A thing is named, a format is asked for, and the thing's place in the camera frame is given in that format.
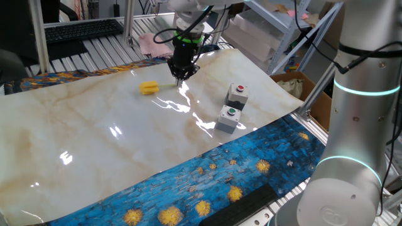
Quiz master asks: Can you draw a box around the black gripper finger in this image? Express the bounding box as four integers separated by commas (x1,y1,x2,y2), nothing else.
166,58,181,87
179,62,201,87

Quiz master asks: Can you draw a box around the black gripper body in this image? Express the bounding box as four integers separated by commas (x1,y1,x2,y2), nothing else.
171,42,200,68

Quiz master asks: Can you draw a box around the yellow sponge brush green handle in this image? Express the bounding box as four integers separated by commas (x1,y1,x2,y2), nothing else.
139,80,177,95

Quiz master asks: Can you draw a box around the pink fluffy cloth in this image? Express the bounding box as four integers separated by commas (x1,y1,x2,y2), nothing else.
138,33,174,59

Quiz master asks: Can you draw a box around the red push button box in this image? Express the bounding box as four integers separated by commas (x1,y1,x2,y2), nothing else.
224,83,249,111

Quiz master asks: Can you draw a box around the green push button box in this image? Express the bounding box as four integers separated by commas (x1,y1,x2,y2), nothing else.
215,105,242,135

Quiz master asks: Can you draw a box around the glossy marble pattern mat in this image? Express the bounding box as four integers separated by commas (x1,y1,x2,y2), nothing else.
0,48,304,225

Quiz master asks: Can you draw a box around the crumpled beige bag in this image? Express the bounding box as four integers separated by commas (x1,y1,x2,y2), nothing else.
276,78,305,100

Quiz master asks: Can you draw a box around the black keyboard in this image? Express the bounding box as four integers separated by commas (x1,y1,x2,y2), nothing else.
43,18,124,44

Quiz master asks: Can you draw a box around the blue starry night cloth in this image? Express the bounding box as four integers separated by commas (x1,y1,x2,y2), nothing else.
3,43,326,226

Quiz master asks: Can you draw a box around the white metal shelf rack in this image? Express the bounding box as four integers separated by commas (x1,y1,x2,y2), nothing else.
244,0,317,76

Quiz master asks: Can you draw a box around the black mouse pad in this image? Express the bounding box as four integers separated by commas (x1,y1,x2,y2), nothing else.
46,40,89,62

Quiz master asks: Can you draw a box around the black office chair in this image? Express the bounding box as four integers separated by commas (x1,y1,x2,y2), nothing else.
40,0,79,23

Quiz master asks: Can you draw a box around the open cardboard box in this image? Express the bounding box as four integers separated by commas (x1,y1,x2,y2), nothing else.
269,71,333,131

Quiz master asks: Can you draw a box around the large brown cardboard panel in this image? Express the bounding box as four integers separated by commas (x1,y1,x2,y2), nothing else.
318,2,343,48

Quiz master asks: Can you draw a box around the silver robot mounting plate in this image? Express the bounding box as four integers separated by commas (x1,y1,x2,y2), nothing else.
238,203,283,226

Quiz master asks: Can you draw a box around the black monitor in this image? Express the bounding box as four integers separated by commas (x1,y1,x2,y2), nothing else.
0,0,41,68

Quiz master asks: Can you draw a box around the green wrist adapter ring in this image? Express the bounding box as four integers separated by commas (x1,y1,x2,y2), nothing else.
173,31,204,45

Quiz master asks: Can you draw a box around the aluminium frame post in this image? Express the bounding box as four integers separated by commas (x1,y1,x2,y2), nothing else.
27,0,52,75
212,12,229,45
296,1,345,119
122,0,136,47

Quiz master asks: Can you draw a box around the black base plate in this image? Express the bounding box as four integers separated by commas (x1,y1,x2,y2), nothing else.
198,183,279,226

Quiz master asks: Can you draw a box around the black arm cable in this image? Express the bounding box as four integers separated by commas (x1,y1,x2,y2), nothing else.
153,0,402,217

